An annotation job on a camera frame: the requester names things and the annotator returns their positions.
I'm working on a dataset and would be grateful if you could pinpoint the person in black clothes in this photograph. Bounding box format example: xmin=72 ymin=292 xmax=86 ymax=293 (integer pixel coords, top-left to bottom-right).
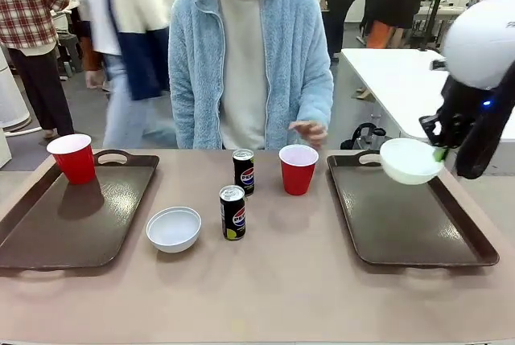
xmin=319 ymin=0 xmax=358 ymax=63

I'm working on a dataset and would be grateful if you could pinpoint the black camera tripod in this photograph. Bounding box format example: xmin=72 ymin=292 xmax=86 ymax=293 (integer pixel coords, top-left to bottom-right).
xmin=418 ymin=0 xmax=458 ymax=52

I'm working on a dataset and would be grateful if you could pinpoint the white air purifier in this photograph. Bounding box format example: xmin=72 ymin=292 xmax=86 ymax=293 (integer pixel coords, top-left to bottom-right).
xmin=0 ymin=45 xmax=33 ymax=133

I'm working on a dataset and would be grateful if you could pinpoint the white bowl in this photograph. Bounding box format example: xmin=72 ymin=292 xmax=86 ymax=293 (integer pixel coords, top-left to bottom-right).
xmin=146 ymin=206 xmax=202 ymax=254
xmin=379 ymin=138 xmax=446 ymax=185

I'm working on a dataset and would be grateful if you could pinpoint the person in blue fleece jacket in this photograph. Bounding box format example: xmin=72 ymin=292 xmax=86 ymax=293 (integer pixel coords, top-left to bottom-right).
xmin=168 ymin=0 xmax=335 ymax=150

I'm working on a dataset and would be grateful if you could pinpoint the black Pepsi can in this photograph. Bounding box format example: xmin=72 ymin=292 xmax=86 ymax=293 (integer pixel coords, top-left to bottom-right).
xmin=233 ymin=149 xmax=256 ymax=198
xmin=219 ymin=185 xmax=247 ymax=241

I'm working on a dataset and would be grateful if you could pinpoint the red plastic cup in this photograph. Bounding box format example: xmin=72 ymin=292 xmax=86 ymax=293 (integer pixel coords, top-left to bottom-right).
xmin=278 ymin=144 xmax=320 ymax=196
xmin=46 ymin=133 xmax=97 ymax=186

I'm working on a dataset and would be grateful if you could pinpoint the person in white top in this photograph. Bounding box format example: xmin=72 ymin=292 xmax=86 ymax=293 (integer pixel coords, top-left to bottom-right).
xmin=74 ymin=0 xmax=178 ymax=149

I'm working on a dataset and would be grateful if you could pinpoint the person in plaid shirt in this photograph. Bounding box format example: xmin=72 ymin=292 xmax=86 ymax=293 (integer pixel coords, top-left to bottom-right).
xmin=0 ymin=0 xmax=76 ymax=140

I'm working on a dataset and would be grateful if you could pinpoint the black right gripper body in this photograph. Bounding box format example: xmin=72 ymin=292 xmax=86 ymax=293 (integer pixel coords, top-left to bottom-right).
xmin=418 ymin=74 xmax=515 ymax=180

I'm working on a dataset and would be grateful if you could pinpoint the white table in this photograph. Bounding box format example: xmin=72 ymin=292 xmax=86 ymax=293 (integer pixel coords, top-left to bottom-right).
xmin=340 ymin=47 xmax=515 ymax=140

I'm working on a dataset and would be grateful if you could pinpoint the brown plastic tray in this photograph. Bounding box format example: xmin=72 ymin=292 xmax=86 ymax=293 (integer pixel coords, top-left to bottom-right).
xmin=326 ymin=150 xmax=501 ymax=269
xmin=0 ymin=149 xmax=161 ymax=272

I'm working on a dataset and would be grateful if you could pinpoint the person's left hand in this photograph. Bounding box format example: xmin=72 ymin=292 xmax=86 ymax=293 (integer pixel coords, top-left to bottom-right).
xmin=289 ymin=120 xmax=329 ymax=150

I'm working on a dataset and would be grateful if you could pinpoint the black office chair base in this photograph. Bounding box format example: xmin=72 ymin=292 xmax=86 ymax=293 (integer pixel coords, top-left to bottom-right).
xmin=340 ymin=122 xmax=393 ymax=150

